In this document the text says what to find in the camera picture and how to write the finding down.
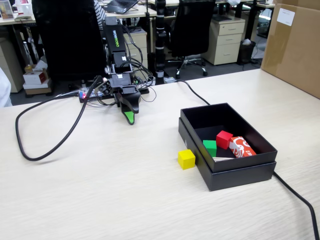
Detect framed photo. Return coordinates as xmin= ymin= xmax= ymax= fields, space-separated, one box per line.
xmin=0 ymin=0 xmax=15 ymax=21

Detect stacked small boxes on floor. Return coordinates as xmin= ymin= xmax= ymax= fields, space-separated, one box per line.
xmin=22 ymin=63 xmax=54 ymax=96

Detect beige side cabinet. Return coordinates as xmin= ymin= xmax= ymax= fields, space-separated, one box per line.
xmin=0 ymin=36 xmax=26 ymax=94

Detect green wooden cube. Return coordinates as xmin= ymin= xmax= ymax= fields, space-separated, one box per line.
xmin=202 ymin=139 xmax=218 ymax=159

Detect black trash bin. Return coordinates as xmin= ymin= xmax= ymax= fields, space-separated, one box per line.
xmin=237 ymin=38 xmax=257 ymax=66

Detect person in striped shirt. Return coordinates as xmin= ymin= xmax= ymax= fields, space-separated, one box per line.
xmin=92 ymin=0 xmax=108 ymax=31

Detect yellow wooden cube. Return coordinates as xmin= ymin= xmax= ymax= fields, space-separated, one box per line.
xmin=177 ymin=148 xmax=197 ymax=171

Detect black cardboard box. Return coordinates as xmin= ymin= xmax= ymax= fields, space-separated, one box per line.
xmin=180 ymin=102 xmax=279 ymax=174

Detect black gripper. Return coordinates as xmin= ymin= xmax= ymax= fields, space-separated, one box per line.
xmin=108 ymin=70 xmax=143 ymax=126

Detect wide black office chair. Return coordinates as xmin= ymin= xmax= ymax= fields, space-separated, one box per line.
xmin=31 ymin=0 xmax=109 ymax=85

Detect beige drawer cabinet behind robot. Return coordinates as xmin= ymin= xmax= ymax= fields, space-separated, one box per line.
xmin=123 ymin=28 xmax=149 ymax=70

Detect large brown cardboard box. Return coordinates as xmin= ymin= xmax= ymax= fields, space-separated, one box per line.
xmin=260 ymin=0 xmax=320 ymax=100

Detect black swivel office chair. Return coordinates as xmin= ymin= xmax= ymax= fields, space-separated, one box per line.
xmin=165 ymin=0 xmax=217 ymax=80

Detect robot base with circuit board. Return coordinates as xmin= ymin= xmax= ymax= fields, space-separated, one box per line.
xmin=78 ymin=86 xmax=151 ymax=104

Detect thin black wire bundle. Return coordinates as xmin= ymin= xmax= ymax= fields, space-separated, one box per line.
xmin=119 ymin=24 xmax=158 ymax=104

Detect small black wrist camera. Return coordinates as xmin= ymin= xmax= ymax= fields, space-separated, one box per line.
xmin=96 ymin=77 xmax=112 ymax=97

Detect thick black looped cable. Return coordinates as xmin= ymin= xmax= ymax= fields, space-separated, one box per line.
xmin=14 ymin=75 xmax=105 ymax=162

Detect beige three-drawer cabinet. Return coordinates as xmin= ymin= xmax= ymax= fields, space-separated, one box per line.
xmin=201 ymin=16 xmax=247 ymax=67

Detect long black power cable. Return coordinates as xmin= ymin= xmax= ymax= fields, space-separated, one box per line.
xmin=172 ymin=79 xmax=320 ymax=240

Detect black vertical pole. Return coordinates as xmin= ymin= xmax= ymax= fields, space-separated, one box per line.
xmin=154 ymin=0 xmax=168 ymax=86

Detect black laptop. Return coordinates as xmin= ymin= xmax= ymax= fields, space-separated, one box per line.
xmin=102 ymin=0 xmax=140 ymax=15

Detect red and white carton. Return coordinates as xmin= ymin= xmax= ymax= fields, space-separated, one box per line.
xmin=228 ymin=136 xmax=258 ymax=159

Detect red wooden cube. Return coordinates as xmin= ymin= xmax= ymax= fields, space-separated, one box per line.
xmin=215 ymin=130 xmax=234 ymax=151

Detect white shipping label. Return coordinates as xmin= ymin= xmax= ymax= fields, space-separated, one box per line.
xmin=276 ymin=7 xmax=296 ymax=27

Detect white cloth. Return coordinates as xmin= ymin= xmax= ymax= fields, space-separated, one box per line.
xmin=0 ymin=66 xmax=14 ymax=109

